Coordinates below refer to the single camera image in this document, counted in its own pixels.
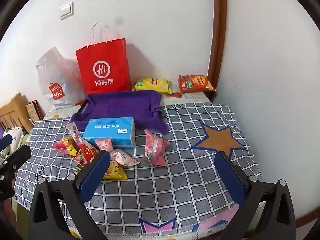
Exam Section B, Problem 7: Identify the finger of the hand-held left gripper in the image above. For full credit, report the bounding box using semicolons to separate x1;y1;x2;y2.
0;134;12;151
0;144;32;202

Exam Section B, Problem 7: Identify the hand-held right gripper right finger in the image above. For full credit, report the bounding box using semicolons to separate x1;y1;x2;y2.
215;151;297;240

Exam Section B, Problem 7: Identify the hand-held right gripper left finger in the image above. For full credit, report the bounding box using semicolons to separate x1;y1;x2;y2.
28;151;111;240

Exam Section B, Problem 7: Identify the red snack packet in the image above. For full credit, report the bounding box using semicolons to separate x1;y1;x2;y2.
75;140;100;165

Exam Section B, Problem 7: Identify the yellow snack packet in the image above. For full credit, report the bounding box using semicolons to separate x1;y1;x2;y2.
102;160;128;181

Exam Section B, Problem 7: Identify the pink peach snack packet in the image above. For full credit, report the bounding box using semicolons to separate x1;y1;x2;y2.
94;137;114;153

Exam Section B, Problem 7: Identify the pale pink pastry packet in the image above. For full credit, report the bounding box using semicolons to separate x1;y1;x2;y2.
110;149;141;167

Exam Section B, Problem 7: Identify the pink and yellow packet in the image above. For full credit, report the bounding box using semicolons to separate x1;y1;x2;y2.
51;136;78;158

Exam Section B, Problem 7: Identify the long berry candy packet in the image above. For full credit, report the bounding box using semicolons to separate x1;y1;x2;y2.
66;122;83;145

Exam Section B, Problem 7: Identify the pink triangular snack packet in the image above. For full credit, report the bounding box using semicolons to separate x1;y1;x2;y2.
144;129;171;167

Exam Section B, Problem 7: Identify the white spotted cloth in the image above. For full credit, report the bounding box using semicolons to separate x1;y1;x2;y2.
0;127;28;159

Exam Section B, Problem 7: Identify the blue tissue pack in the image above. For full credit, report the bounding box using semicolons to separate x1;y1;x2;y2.
82;117;136;150

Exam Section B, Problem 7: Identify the patterned cardboard box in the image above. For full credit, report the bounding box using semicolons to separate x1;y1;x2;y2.
26;100;45;121

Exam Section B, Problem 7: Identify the grey checked star blanket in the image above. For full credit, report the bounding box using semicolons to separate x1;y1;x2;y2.
12;102;263;235

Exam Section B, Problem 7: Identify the purple cloth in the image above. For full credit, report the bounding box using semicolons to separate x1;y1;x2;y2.
71;90;170;134

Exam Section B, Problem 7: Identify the white plastic shopping bag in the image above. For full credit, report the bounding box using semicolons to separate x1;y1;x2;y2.
35;46;85;110

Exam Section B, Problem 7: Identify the fruit printed table cover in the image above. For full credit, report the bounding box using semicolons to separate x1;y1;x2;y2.
44;91;213;120

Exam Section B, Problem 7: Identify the orange chips bag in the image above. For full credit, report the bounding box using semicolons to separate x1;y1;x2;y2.
178;74;217;94

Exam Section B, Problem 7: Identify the yellow chips bag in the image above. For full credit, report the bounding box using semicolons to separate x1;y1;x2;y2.
132;78;173;95

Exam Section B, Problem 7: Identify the red paper shopping bag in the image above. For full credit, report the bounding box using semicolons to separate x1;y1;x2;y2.
76;21;132;94

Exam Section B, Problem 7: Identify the light wooden furniture frame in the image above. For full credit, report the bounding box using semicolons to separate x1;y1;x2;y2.
0;92;34;133

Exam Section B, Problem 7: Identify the white wall light switch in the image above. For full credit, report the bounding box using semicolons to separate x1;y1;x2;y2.
60;2;74;20

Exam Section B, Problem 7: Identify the brown wooden door frame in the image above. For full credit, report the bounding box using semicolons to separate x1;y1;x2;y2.
207;0;228;100

